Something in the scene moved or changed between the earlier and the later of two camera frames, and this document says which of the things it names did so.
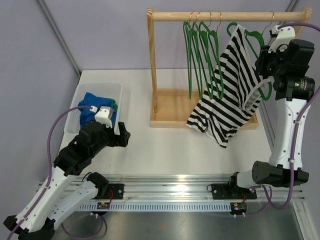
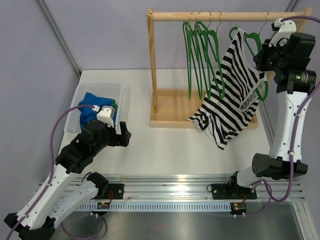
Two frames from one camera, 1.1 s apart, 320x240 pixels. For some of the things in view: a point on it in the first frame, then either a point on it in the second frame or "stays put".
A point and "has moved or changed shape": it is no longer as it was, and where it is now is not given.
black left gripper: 121,140 stays put
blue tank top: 90,100 stays put
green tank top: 114,104 stays put
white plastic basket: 111,90 stays put
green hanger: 258,35 has moved or changed shape
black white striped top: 233,92 has moved or changed shape
